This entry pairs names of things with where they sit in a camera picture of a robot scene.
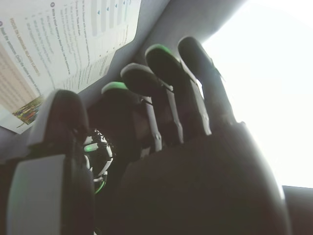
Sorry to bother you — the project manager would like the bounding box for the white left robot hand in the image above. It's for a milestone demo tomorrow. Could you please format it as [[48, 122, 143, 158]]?
[[7, 36, 293, 235]]

